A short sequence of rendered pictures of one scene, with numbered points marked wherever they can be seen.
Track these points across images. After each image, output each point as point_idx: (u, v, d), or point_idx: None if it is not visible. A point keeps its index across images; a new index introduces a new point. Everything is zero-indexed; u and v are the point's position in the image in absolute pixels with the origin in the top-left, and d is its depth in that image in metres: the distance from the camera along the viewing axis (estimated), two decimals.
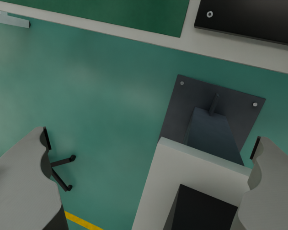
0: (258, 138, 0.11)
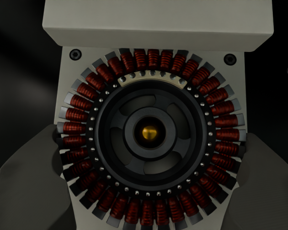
0: None
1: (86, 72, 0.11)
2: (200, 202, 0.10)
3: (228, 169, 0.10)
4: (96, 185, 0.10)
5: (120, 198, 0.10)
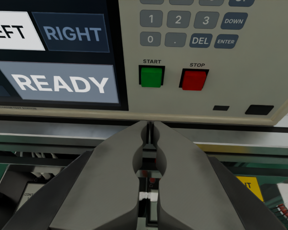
0: (152, 124, 0.12)
1: None
2: None
3: None
4: None
5: None
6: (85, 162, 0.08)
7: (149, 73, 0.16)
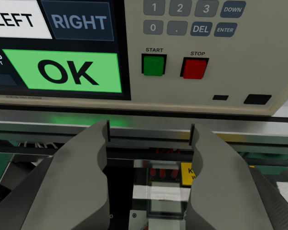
0: (193, 125, 0.12)
1: None
2: None
3: None
4: None
5: None
6: (46, 169, 0.08)
7: (152, 61, 0.16)
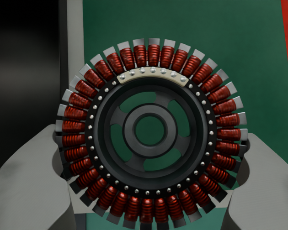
0: None
1: (84, 68, 0.11)
2: (199, 201, 0.10)
3: (228, 169, 0.10)
4: (96, 184, 0.10)
5: (120, 197, 0.10)
6: None
7: None
